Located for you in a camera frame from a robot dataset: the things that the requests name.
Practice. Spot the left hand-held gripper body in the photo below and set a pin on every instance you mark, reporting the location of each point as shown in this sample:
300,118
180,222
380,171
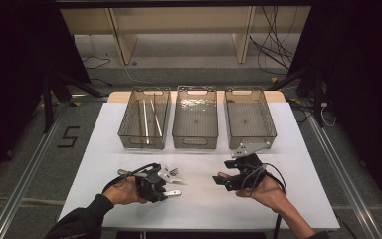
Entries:
149,186

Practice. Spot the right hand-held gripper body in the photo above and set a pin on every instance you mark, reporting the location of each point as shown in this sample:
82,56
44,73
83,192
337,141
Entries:
245,169

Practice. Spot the reddish wooden utensil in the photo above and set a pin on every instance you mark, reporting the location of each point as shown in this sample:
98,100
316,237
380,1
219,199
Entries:
224,175

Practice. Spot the white ceramic spoon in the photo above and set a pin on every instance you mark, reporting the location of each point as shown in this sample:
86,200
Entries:
174,192

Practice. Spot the translucent grey plastic bin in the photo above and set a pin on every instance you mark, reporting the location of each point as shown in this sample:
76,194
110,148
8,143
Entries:
132,132
195,122
248,122

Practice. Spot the person's left hand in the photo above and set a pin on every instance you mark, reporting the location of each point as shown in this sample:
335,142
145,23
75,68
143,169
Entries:
126,194

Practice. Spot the person's right hand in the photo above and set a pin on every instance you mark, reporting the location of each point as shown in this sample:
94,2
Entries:
268,195

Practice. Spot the silver metal fork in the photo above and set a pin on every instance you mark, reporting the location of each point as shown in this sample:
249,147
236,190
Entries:
174,172

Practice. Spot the yellow tape piece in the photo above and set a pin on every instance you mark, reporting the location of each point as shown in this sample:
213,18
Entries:
75,103
274,80

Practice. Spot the black metal stand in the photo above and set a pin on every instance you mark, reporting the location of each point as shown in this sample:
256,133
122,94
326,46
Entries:
48,106
317,99

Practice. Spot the light wooden bench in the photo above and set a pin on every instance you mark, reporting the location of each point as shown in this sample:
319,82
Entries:
179,20

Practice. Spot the black curtain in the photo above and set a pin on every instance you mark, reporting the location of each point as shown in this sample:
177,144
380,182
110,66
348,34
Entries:
13,66
361,66

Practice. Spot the aluminium floor rail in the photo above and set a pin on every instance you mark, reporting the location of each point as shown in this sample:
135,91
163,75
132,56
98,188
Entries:
16,195
344,179

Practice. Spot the black frame bar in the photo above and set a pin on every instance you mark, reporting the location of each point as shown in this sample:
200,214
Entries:
179,3

